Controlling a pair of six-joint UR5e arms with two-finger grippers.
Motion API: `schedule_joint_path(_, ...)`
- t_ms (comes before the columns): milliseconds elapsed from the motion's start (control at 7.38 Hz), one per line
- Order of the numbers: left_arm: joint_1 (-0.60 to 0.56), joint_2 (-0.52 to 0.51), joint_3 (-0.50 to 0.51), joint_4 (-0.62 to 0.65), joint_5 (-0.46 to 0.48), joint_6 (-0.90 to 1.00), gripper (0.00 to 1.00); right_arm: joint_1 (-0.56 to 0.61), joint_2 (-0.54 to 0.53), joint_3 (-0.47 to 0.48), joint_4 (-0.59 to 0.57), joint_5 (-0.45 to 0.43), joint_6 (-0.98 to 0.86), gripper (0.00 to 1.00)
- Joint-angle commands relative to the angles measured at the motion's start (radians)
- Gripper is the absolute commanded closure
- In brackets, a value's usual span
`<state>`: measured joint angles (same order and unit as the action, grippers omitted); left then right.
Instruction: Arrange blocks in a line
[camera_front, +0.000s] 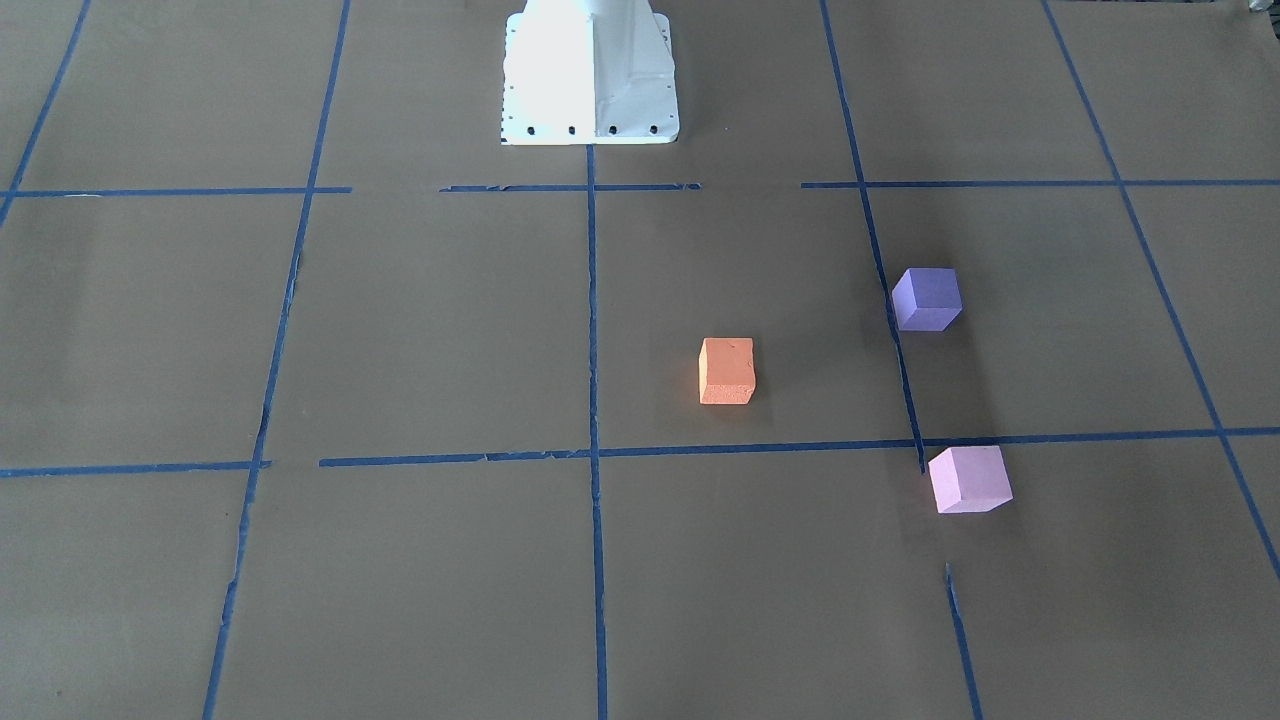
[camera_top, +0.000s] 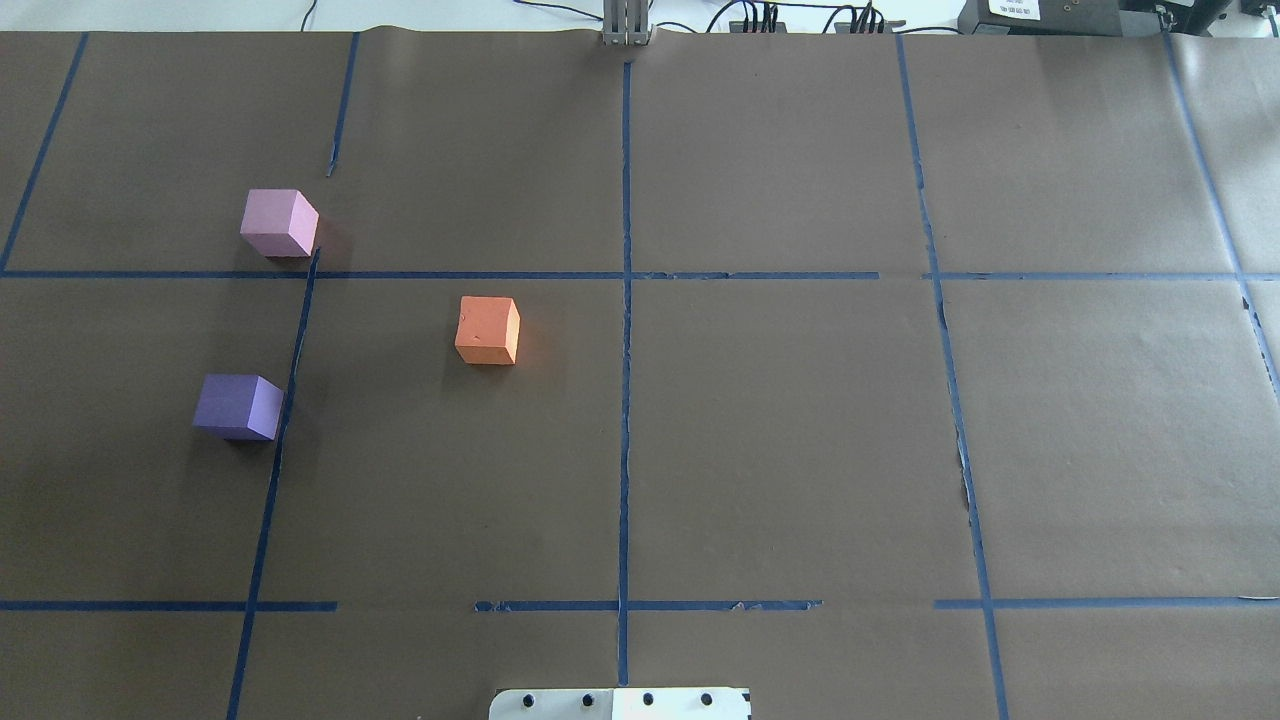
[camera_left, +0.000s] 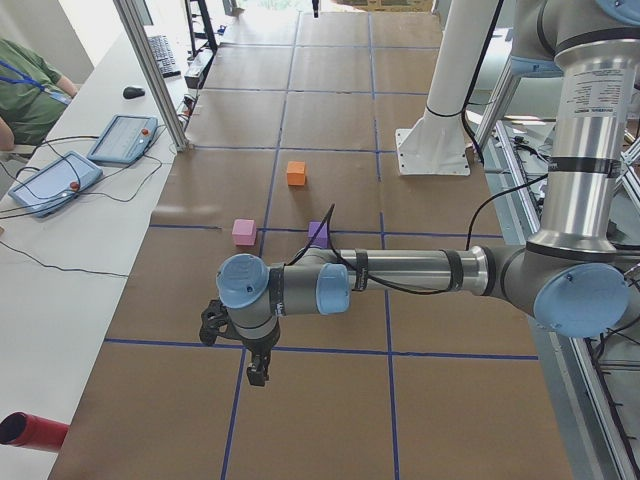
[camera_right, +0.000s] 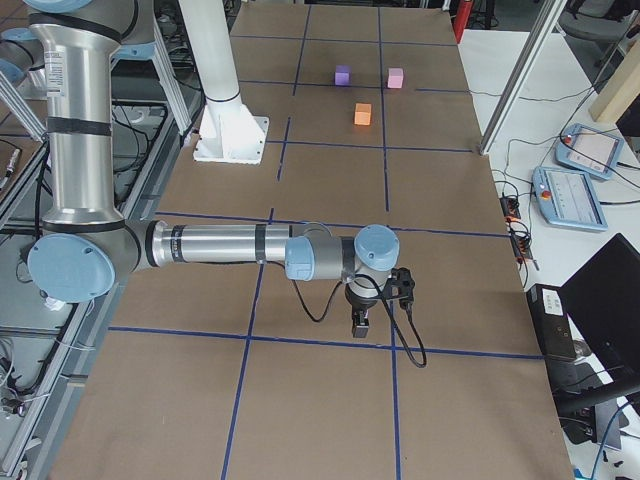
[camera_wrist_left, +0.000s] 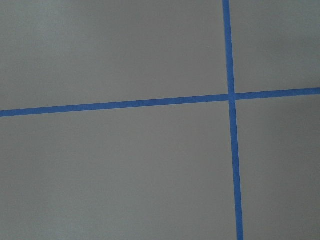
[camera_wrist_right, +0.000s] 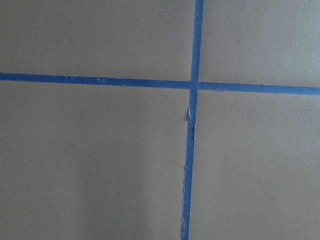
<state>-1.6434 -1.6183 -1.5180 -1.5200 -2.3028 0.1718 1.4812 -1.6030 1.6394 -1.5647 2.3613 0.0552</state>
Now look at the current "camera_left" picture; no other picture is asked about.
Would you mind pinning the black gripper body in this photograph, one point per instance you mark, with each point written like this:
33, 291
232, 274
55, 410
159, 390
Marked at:
260, 347

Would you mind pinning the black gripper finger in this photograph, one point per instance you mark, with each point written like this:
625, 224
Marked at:
256, 370

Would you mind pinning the orange foam cube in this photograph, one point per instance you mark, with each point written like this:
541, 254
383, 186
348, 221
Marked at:
296, 173

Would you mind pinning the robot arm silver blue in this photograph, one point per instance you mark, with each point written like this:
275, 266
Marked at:
400, 272

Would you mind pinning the pink foam cube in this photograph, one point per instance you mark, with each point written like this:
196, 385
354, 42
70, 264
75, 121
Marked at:
244, 232

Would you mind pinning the purple foam cube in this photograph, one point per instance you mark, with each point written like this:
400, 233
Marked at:
318, 234

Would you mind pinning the brown paper table cover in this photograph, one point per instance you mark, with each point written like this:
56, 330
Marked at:
296, 118

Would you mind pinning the red cylinder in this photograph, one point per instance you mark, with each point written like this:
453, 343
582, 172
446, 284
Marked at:
25, 430

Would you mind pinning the far blue teach pendant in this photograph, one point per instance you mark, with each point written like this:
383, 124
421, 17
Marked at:
124, 140

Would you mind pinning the blue teach pendant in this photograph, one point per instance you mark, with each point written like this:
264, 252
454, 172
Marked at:
124, 140
56, 184

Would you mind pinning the near blue teach pendant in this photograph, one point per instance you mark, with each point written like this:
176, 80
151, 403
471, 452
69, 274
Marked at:
56, 184

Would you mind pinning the black computer mouse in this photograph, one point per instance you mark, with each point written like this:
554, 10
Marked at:
132, 92

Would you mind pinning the black keyboard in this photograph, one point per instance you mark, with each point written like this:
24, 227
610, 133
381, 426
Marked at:
163, 56

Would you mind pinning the person in green shirt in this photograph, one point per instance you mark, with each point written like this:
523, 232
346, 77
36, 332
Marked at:
34, 95

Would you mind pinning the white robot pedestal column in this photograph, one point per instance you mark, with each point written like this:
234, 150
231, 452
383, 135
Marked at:
435, 145

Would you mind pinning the aluminium side frame rail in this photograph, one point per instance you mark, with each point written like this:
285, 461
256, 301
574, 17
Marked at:
577, 285

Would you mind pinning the aluminium frame post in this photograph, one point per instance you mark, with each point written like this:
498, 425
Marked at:
136, 33

